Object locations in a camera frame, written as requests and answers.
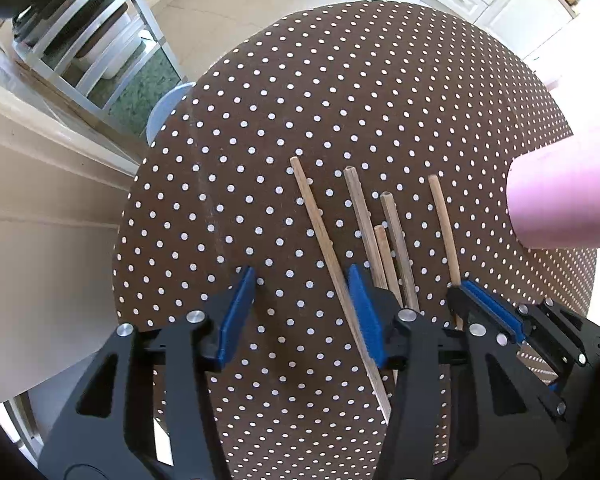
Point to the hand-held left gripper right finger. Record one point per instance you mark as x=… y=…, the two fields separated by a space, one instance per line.
x=367 y=320

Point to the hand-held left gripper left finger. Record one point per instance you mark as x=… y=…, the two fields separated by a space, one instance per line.
x=236 y=310

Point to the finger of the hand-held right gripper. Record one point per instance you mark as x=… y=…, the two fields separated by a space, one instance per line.
x=565 y=340
x=490 y=307

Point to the single bamboo chopstick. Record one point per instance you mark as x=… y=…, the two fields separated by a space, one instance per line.
x=445 y=230

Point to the bunch of wooden chopsticks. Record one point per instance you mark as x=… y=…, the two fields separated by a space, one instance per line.
x=325 y=240

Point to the pink cup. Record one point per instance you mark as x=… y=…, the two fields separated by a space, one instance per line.
x=565 y=195

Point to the brown polka-dot tablecloth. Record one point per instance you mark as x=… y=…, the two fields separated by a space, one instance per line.
x=280 y=110

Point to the light blue plastic stool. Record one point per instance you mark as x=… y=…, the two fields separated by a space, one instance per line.
x=165 y=110

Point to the green floor mat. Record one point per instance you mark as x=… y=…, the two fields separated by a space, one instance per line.
x=140 y=90

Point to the white plastic basin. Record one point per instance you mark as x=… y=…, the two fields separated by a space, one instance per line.
x=107 y=45

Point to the metal storage rack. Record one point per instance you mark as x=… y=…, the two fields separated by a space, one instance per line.
x=145 y=25

